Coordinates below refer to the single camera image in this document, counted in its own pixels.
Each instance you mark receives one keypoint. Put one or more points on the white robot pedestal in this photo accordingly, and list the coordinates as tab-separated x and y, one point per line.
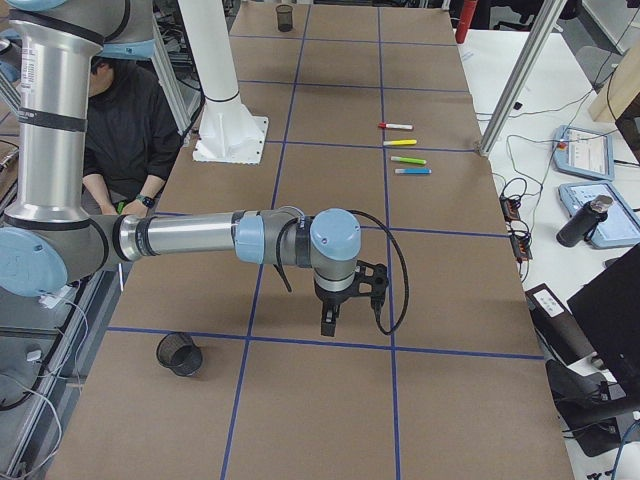
228	132

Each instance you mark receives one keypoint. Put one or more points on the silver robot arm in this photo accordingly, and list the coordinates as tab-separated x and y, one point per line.
48	240

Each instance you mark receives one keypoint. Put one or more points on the blue teach pendant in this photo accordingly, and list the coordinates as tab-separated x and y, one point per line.
583	153
621	229

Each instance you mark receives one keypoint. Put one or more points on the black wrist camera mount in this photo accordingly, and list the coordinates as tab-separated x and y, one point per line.
373	283

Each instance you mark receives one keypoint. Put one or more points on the black water bottle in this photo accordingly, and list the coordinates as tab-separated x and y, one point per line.
584	222

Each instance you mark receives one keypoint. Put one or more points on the brown paper mat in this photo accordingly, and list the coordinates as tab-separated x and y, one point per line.
458	392

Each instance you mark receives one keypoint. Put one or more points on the black monitor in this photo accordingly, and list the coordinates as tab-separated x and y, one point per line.
607	311

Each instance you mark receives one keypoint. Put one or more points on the person in black jacket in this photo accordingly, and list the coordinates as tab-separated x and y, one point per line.
132	139

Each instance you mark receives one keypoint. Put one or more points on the black usb hub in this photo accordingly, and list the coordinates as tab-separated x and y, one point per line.
510	208

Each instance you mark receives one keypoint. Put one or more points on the black mesh cup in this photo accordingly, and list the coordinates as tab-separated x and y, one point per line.
178	352
284	16

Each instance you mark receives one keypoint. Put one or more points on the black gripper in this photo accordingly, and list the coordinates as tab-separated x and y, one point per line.
332	298

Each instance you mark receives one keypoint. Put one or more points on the red cylinder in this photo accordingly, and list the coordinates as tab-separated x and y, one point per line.
465	19

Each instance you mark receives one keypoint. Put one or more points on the green marker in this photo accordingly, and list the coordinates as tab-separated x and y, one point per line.
408	160

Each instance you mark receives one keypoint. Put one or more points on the far black mesh cup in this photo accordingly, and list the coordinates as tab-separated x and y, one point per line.
284	16

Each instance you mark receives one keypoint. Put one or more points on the far blue teach pendant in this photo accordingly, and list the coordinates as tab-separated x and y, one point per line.
583	153

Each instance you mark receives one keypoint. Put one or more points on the near blue teach pendant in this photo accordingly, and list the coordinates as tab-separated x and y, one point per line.
621	229

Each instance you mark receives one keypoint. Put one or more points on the yellow marker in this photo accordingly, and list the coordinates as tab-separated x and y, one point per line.
402	142

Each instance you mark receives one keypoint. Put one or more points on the blue marker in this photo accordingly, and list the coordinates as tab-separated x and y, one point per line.
412	171

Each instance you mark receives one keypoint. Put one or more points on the near black mesh cup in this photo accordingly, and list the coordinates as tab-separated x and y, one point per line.
178	352

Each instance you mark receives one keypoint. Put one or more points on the aluminium frame post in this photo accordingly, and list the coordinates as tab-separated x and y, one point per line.
536	40

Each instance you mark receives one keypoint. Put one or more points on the red capped marker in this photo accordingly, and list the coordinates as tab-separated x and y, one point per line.
395	126

